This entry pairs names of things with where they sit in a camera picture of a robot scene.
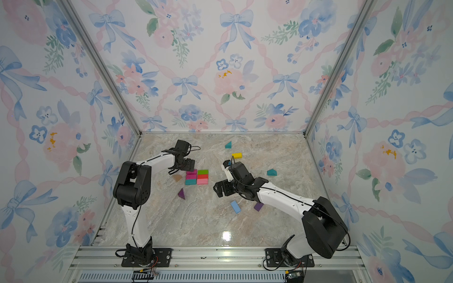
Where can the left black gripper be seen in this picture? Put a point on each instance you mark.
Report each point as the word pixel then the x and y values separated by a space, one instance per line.
pixel 190 164

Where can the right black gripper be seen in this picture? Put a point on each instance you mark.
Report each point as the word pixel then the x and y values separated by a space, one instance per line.
pixel 219 189

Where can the light pink rectangular block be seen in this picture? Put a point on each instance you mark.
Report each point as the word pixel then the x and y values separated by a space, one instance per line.
pixel 202 181

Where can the magenta rectangular block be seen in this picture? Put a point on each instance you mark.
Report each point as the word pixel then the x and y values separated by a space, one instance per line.
pixel 194 172

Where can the teal rectangular block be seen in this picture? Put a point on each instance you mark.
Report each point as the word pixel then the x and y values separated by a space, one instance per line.
pixel 190 182

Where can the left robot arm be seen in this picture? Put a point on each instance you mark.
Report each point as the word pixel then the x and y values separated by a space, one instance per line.
pixel 133 189

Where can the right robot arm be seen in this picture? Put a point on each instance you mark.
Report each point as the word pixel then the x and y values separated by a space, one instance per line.
pixel 323 230

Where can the light blue rectangular block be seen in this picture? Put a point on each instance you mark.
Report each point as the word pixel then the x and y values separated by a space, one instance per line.
pixel 235 207

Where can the natural wood triangular block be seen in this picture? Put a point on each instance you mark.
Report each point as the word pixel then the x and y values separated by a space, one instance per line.
pixel 177 178

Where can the yellow small block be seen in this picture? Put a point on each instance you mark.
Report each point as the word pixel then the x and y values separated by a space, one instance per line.
pixel 237 155

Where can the purple rectangular block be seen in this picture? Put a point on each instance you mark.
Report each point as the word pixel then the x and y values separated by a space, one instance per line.
pixel 258 206

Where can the purple triangular block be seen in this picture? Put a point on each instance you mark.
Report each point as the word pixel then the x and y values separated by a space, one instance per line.
pixel 181 194

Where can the teal wedge block right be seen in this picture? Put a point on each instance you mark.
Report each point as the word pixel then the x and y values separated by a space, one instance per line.
pixel 272 172

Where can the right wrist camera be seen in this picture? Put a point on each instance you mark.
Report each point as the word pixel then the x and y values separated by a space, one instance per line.
pixel 226 166

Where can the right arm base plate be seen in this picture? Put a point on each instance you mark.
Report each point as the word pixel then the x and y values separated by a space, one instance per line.
pixel 274 258

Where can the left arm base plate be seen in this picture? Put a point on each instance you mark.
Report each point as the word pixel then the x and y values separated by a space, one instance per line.
pixel 160 257

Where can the aluminium front rail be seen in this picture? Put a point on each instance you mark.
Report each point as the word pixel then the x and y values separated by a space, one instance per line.
pixel 214 264

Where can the left corner aluminium post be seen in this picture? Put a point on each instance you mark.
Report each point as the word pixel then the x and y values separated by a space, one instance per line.
pixel 80 30

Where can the corner aluminium post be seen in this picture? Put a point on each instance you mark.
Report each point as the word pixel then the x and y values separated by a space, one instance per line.
pixel 80 30
pixel 357 28

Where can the right corner aluminium post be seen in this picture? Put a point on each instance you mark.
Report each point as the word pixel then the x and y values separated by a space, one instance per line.
pixel 357 28

